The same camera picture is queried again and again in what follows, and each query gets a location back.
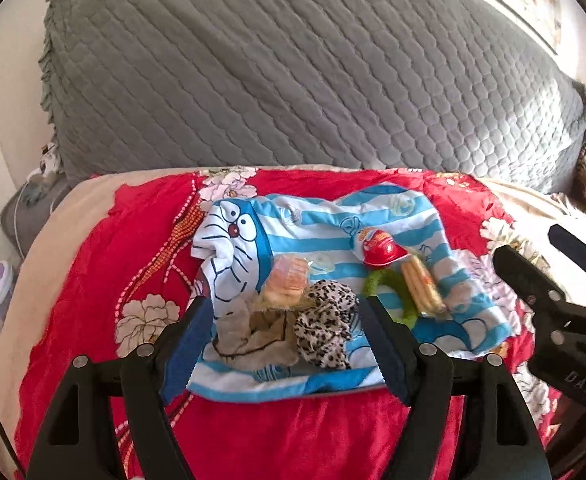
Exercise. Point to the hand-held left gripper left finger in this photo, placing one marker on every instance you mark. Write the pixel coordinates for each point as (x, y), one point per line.
(185, 355)

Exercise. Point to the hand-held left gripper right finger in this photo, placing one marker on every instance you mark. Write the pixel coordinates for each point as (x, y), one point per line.
(385, 355)

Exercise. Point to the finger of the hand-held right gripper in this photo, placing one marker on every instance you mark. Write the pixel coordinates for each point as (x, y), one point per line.
(583, 255)
(523, 275)

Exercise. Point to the leopard print scarf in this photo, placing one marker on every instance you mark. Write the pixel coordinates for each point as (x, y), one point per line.
(323, 330)

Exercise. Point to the beige sheer scrunchie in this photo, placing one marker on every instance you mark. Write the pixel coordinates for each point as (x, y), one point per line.
(253, 340)

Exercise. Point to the green knitted scrunchie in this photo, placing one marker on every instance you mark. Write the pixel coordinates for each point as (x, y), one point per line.
(373, 282)

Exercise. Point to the yellow snack cake packet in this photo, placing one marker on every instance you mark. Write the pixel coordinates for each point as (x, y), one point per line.
(420, 285)

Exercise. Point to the orange snack cake packet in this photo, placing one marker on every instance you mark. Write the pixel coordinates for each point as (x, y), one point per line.
(285, 280)

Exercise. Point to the red floral blanket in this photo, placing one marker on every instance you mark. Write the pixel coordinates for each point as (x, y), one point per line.
(98, 285)

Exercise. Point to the blue striped cartoon cloth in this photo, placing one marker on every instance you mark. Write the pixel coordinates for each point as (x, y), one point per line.
(313, 220)

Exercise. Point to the grey nightstand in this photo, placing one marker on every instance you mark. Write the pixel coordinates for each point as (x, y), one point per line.
(23, 225)

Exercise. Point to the small grey object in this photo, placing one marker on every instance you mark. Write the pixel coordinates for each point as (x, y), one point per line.
(37, 190)

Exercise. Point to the grey quilted headboard cover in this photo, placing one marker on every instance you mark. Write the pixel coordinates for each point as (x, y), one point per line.
(273, 85)

